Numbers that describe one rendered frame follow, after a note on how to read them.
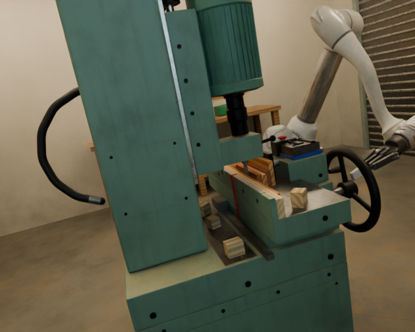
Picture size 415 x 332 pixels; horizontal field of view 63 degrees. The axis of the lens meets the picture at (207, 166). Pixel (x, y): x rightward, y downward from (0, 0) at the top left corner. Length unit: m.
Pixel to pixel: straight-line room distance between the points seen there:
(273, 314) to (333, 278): 0.19
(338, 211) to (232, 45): 0.49
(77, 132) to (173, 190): 3.46
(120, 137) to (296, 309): 0.63
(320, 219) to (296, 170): 0.25
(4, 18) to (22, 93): 0.78
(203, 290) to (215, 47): 0.61
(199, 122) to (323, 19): 0.87
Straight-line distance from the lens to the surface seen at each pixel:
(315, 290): 0.99
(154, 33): 0.85
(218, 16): 0.93
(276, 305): 0.96
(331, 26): 1.58
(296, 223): 0.84
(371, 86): 1.59
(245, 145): 0.98
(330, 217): 0.89
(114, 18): 0.85
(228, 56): 0.91
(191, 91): 0.89
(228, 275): 0.87
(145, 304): 0.85
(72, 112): 4.26
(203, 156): 0.91
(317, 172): 1.11
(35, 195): 4.44
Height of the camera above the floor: 1.23
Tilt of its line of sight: 13 degrees down
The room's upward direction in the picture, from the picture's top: 11 degrees counter-clockwise
